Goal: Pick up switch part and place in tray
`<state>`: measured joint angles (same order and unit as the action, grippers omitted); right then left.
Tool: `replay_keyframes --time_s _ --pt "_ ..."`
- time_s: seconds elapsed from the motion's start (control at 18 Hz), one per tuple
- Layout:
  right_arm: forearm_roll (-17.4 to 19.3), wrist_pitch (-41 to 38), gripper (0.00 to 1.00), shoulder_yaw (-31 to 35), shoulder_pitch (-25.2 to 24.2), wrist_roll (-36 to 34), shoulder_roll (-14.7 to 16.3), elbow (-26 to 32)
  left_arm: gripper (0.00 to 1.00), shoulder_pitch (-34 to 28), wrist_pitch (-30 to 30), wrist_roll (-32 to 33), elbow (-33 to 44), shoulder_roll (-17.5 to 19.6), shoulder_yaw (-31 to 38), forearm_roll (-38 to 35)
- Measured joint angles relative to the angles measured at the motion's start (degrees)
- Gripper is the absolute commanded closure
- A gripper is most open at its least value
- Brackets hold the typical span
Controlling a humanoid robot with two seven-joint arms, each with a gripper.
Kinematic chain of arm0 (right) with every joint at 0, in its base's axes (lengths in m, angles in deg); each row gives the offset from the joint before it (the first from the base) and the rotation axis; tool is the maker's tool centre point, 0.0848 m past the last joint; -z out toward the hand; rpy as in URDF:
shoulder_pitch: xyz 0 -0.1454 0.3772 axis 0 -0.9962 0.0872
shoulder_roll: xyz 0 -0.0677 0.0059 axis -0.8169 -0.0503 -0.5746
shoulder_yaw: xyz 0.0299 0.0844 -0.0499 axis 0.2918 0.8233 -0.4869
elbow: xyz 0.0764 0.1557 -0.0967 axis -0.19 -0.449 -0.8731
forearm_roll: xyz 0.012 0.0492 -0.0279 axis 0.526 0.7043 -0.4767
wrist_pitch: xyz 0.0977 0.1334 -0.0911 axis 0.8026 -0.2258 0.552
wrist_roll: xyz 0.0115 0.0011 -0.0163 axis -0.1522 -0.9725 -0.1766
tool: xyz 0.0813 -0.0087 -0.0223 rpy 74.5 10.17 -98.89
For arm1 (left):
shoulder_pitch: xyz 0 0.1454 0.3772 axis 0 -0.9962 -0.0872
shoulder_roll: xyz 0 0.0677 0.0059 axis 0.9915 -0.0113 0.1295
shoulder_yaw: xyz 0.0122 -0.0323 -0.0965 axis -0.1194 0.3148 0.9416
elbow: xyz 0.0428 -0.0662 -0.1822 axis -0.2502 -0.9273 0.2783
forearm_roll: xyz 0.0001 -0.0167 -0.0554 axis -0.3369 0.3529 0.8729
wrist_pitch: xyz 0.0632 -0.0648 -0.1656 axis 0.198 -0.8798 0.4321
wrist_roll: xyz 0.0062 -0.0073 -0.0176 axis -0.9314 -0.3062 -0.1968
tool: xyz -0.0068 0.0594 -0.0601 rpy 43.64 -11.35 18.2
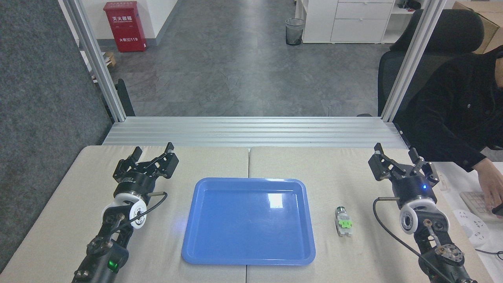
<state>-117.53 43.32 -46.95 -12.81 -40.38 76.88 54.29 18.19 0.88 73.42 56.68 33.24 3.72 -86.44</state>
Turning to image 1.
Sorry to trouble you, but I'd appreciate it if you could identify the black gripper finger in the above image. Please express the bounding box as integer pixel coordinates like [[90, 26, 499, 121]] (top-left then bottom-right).
[[138, 142, 180, 180], [368, 143, 409, 182], [408, 147, 440, 186], [114, 147, 143, 177]]

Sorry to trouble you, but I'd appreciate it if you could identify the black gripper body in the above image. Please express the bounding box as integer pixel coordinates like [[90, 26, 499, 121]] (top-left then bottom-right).
[[114, 170, 158, 196], [392, 175, 438, 203]]

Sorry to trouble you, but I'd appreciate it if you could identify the switch part with green tab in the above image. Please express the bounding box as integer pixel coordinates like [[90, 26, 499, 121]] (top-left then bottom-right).
[[334, 206, 354, 237]]

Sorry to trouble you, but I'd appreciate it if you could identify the blue plastic tray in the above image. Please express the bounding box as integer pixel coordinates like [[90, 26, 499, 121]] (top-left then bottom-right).
[[181, 178, 316, 266]]

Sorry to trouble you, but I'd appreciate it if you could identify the person's hand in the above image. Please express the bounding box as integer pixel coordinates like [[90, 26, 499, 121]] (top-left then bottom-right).
[[472, 158, 503, 211]]

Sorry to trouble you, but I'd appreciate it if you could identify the person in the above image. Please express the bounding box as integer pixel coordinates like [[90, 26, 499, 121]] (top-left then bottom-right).
[[394, 50, 503, 173]]

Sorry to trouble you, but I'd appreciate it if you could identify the white keyboard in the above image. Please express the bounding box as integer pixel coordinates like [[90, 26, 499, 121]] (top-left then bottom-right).
[[459, 191, 503, 223]]

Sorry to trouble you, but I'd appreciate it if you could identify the black partition foot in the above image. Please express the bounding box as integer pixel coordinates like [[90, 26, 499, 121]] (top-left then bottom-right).
[[101, 79, 136, 118]]

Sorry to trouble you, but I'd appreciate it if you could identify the white round power socket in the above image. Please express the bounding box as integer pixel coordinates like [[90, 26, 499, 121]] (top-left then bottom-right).
[[452, 209, 491, 248]]

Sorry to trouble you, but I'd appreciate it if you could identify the black office chair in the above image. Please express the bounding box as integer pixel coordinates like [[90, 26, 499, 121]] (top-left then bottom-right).
[[378, 9, 486, 117]]

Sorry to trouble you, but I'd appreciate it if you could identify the red fire extinguisher box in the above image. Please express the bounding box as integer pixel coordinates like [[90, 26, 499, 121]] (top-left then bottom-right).
[[103, 1, 148, 53]]

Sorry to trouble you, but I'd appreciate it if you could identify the white drawer cabinet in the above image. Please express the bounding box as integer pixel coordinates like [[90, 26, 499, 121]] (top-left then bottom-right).
[[301, 0, 396, 44]]

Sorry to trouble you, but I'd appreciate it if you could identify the brown cardboard box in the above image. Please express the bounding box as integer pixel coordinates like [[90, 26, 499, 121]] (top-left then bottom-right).
[[452, 1, 503, 55]]

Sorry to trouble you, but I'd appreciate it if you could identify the grey mesh waste bin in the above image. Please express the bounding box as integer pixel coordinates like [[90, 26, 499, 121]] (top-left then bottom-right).
[[285, 18, 306, 46]]

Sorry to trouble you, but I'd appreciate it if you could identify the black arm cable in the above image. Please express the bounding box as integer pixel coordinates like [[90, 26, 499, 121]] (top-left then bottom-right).
[[118, 191, 169, 233], [372, 197, 452, 283]]

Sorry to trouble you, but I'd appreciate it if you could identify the silver aluminium rail platform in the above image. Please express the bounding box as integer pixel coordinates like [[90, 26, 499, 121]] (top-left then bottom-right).
[[102, 116, 408, 149]]

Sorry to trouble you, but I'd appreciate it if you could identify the thin black desk cable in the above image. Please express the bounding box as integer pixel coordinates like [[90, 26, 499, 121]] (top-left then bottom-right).
[[475, 248, 503, 261]]

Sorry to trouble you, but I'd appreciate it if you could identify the silver aluminium post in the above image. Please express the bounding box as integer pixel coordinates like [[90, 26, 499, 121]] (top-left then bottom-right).
[[59, 0, 127, 123], [380, 0, 447, 123]]

